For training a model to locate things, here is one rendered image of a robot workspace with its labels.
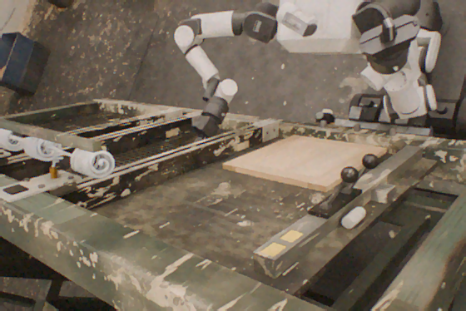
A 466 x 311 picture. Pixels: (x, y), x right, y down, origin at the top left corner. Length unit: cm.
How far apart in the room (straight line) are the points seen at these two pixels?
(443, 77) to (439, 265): 178
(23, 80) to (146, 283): 477
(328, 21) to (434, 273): 86
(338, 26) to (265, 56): 186
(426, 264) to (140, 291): 49
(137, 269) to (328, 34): 99
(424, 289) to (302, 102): 226
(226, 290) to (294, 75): 252
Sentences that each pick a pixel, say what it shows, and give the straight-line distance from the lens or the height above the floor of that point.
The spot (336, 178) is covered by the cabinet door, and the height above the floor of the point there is 124.
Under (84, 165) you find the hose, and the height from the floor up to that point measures 190.
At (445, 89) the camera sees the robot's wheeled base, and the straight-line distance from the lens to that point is 254.
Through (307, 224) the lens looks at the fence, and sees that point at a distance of 98.
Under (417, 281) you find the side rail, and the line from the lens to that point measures 82.
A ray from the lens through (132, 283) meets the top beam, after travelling 72.
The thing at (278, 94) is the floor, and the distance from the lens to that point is 306.
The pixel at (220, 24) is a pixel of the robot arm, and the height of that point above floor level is 138.
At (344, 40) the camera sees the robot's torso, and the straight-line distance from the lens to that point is 143.
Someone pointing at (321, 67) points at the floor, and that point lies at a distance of 300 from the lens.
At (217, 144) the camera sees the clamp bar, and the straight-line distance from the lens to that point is 153.
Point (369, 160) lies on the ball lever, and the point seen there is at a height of 146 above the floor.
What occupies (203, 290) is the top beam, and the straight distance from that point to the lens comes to 64.
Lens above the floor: 247
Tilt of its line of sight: 48 degrees down
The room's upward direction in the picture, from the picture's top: 64 degrees counter-clockwise
